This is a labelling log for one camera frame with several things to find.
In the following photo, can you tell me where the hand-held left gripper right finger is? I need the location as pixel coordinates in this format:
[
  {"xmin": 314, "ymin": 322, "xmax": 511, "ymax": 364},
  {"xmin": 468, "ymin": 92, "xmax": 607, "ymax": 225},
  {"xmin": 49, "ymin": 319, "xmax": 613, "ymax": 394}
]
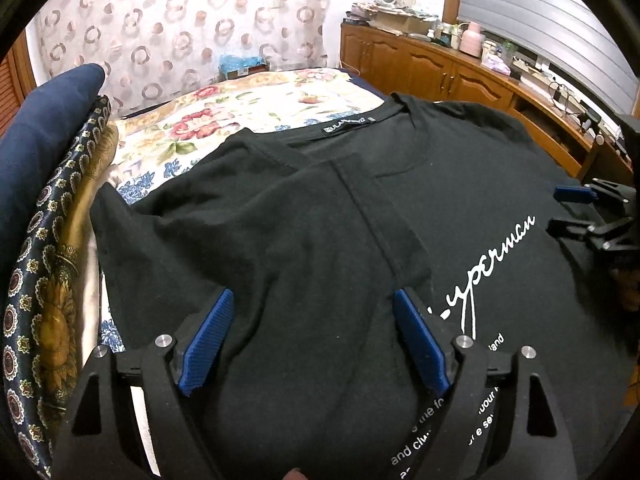
[{"xmin": 392, "ymin": 287, "xmax": 591, "ymax": 480}]

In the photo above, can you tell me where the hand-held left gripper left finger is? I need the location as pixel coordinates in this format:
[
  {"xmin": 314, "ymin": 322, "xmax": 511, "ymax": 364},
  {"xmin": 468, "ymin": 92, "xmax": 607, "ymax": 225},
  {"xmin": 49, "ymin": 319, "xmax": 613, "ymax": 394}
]
[{"xmin": 50, "ymin": 287, "xmax": 236, "ymax": 480}]

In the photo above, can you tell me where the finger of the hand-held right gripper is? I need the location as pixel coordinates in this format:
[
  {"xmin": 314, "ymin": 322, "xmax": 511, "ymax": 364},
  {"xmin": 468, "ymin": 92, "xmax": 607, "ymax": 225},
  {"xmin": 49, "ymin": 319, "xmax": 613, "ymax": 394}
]
[
  {"xmin": 547, "ymin": 215, "xmax": 636, "ymax": 257},
  {"xmin": 553, "ymin": 179, "xmax": 632, "ymax": 212}
]

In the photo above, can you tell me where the black printed t-shirt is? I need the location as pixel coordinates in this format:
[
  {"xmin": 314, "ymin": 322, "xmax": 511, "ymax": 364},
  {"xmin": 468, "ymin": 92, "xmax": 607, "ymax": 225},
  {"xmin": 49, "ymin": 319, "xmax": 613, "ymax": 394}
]
[{"xmin": 90, "ymin": 92, "xmax": 636, "ymax": 480}]

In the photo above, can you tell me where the purple cloth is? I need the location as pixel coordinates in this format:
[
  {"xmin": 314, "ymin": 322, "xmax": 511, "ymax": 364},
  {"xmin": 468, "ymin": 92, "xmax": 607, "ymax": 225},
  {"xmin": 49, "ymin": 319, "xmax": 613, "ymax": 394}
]
[{"xmin": 482, "ymin": 55, "xmax": 512, "ymax": 77}]

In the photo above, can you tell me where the grey window blind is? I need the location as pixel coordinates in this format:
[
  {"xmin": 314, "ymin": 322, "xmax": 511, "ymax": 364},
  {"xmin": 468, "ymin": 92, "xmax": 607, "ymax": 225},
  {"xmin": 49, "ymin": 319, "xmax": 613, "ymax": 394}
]
[{"xmin": 457, "ymin": 0, "xmax": 640, "ymax": 111}]

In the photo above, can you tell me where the navy gold patterned cloth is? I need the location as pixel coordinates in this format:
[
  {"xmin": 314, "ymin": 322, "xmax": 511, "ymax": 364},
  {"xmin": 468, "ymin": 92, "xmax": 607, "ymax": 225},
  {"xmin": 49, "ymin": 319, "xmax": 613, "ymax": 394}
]
[{"xmin": 0, "ymin": 95, "xmax": 121, "ymax": 476}]

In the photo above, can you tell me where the pink bottle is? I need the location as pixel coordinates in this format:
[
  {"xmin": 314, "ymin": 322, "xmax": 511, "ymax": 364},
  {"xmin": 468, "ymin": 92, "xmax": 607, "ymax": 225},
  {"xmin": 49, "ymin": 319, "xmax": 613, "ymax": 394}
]
[{"xmin": 460, "ymin": 22, "xmax": 484, "ymax": 57}]

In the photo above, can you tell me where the wooden cabinet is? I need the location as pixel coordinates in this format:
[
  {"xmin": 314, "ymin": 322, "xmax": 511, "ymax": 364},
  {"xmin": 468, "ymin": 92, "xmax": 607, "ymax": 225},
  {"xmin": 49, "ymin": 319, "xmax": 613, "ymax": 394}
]
[{"xmin": 340, "ymin": 20, "xmax": 631, "ymax": 181}]

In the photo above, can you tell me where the floral blanket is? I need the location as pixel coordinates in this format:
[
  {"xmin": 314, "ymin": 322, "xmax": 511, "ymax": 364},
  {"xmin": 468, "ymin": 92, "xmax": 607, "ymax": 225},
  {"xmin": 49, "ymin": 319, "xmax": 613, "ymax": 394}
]
[{"xmin": 97, "ymin": 66, "xmax": 396, "ymax": 356}]

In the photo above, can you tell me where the navy bed sheet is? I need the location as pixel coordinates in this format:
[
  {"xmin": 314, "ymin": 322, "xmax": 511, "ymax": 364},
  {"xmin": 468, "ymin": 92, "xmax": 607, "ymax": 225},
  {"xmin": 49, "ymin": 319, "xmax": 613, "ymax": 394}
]
[{"xmin": 337, "ymin": 66, "xmax": 396, "ymax": 106}]

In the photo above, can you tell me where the cardboard box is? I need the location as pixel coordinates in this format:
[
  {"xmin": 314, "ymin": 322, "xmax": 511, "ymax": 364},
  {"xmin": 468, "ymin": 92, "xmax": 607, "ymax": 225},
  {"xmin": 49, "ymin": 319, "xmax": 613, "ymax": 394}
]
[{"xmin": 372, "ymin": 10, "xmax": 437, "ymax": 37}]

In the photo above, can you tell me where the navy blue pillow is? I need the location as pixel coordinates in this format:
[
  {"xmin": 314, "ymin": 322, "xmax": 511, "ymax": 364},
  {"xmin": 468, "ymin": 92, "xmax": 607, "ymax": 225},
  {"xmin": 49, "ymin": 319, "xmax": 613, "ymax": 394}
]
[{"xmin": 0, "ymin": 63, "xmax": 108, "ymax": 281}]

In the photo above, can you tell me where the blue bag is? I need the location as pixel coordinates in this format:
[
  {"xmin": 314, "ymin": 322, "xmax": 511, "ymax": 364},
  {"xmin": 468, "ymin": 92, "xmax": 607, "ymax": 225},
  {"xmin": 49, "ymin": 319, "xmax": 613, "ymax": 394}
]
[{"xmin": 219, "ymin": 52, "xmax": 272, "ymax": 79}]

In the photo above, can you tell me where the circle print sheer curtain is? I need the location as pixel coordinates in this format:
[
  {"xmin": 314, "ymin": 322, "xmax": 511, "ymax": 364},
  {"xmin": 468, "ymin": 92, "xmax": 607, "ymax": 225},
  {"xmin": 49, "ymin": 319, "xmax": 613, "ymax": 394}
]
[{"xmin": 30, "ymin": 0, "xmax": 351, "ymax": 121}]

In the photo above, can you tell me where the wooden louvered closet door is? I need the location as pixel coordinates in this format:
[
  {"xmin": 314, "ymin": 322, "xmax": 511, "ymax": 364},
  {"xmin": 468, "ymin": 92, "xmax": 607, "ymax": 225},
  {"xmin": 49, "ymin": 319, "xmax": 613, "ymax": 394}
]
[{"xmin": 0, "ymin": 42, "xmax": 37, "ymax": 108}]

